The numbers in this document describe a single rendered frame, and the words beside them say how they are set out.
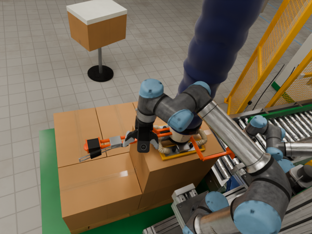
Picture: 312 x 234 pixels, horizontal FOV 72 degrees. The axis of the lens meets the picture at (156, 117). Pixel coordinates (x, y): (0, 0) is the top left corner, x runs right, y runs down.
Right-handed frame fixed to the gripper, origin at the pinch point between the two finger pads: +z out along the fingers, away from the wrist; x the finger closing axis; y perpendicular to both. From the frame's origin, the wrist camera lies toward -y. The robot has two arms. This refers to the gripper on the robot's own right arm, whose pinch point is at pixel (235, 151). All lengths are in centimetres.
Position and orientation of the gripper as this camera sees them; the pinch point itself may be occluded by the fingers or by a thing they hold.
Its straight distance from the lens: 157.0
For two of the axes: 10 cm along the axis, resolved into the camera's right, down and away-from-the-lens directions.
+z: -1.8, 6.3, 7.5
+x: 3.3, 7.6, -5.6
